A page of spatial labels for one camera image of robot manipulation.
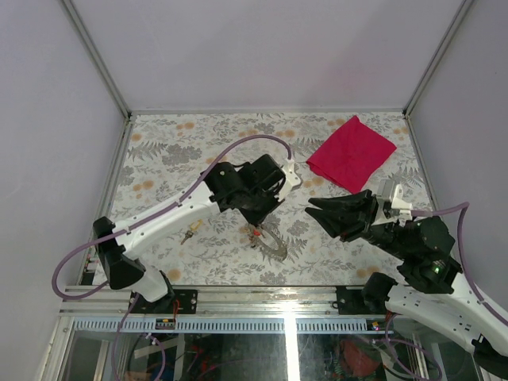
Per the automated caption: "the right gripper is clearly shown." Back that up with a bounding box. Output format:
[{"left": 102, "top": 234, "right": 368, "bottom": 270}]
[{"left": 302, "top": 187, "right": 411, "bottom": 259}]

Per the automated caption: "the metal ring key organizer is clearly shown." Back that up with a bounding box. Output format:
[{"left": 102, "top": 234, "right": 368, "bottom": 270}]
[{"left": 246, "top": 224, "right": 288, "bottom": 262}]

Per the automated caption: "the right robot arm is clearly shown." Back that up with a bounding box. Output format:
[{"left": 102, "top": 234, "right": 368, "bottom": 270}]
[{"left": 306, "top": 181, "right": 507, "bottom": 379}]

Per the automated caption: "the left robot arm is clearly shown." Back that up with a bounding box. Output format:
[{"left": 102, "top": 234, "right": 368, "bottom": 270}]
[{"left": 93, "top": 154, "right": 299, "bottom": 314}]

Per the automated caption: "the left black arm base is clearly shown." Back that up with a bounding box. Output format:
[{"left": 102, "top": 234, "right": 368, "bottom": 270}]
[{"left": 130, "top": 272, "right": 198, "bottom": 315}]

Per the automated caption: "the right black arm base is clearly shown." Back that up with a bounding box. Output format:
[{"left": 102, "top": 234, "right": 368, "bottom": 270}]
[{"left": 332, "top": 272, "right": 397, "bottom": 316}]

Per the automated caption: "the magenta folded cloth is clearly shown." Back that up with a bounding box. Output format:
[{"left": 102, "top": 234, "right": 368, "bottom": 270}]
[{"left": 306, "top": 116, "right": 396, "bottom": 194}]

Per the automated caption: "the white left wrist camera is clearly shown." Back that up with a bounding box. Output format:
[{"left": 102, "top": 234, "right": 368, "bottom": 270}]
[{"left": 275, "top": 159, "right": 302, "bottom": 202}]

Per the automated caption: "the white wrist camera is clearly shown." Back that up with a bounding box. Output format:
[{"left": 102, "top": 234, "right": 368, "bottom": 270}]
[
  {"left": 275, "top": 159, "right": 302, "bottom": 202},
  {"left": 375, "top": 179, "right": 413, "bottom": 225}
]

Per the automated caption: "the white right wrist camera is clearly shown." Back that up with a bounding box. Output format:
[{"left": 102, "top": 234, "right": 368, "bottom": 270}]
[{"left": 375, "top": 179, "right": 413, "bottom": 225}]

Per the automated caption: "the aluminium front rail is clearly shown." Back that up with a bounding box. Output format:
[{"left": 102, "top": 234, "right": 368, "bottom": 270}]
[{"left": 60, "top": 286, "right": 386, "bottom": 333}]

